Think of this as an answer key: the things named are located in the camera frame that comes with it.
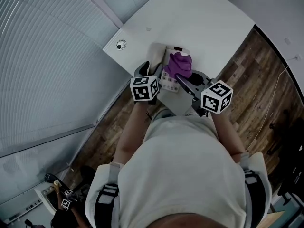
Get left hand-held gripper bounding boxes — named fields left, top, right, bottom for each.
left=129, top=60, right=164, bottom=105

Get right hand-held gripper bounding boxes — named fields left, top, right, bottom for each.
left=175, top=69, right=234, bottom=118

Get white telephone handset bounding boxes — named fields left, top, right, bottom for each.
left=147, top=42, right=167, bottom=75

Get purple cloth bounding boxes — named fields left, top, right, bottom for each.
left=163, top=52, right=192, bottom=79

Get person's right forearm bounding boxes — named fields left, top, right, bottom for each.
left=210, top=113, right=247, bottom=156

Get person's left forearm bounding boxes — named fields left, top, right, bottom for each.
left=113, top=102, right=152, bottom=166

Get beige telephone base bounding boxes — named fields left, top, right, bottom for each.
left=159, top=46, right=192, bottom=94

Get person's grey trouser leg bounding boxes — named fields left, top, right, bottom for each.
left=152, top=108, right=178, bottom=121

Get white table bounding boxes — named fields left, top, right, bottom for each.
left=102, top=0, right=256, bottom=116

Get person's white shirt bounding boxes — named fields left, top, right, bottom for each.
left=85, top=114, right=273, bottom=228

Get white window blinds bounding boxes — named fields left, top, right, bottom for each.
left=0, top=124, right=95, bottom=220
left=0, top=0, right=126, bottom=152

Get black office chair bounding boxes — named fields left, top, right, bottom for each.
left=266, top=109, right=304, bottom=204

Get light wooden panel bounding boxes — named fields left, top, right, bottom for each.
left=266, top=210, right=285, bottom=228

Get white equipment box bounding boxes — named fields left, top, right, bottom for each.
left=34, top=183, right=60, bottom=216

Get white floor cable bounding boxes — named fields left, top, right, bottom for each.
left=246, top=57, right=297, bottom=152

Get person's right harness strap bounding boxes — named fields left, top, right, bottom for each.
left=244, top=170, right=268, bottom=223

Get person's harness strap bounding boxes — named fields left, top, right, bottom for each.
left=244, top=170, right=268, bottom=223
left=95, top=183, right=119, bottom=228

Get person's left harness strap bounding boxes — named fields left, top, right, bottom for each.
left=95, top=183, right=119, bottom=228

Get white cable trunking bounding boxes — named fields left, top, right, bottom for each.
left=4, top=198, right=43, bottom=224

